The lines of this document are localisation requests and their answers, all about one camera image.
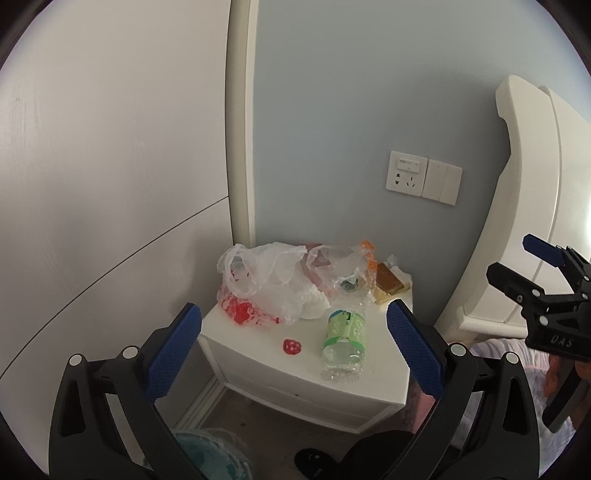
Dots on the white tissue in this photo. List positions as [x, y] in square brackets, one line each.
[314, 303]

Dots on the white red-printed plastic bag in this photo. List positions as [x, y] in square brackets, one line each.
[262, 285]

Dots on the pink pillow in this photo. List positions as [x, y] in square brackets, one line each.
[417, 409]

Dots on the white wall socket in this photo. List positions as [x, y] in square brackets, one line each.
[406, 173]

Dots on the red spotted candy wrapper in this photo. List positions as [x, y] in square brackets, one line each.
[291, 347]

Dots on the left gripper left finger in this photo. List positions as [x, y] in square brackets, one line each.
[84, 440]

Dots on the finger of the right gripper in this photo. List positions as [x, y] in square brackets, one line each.
[548, 253]
[516, 287]

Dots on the green label plastic bottle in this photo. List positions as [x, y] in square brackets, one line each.
[344, 347]

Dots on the person right hand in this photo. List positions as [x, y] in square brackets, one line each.
[552, 381]

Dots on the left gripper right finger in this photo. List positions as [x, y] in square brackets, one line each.
[503, 440]

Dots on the clear orange-printed plastic bag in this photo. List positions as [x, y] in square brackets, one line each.
[355, 270]

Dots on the white double light switch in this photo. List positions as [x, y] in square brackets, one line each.
[442, 182]

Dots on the trash bin with liner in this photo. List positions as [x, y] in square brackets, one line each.
[218, 453]

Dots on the pink sunscreen box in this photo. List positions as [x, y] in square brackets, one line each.
[317, 266]

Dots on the white bed headboard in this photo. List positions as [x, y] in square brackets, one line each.
[543, 190]

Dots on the cream door frame trim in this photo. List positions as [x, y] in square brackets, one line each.
[239, 86]

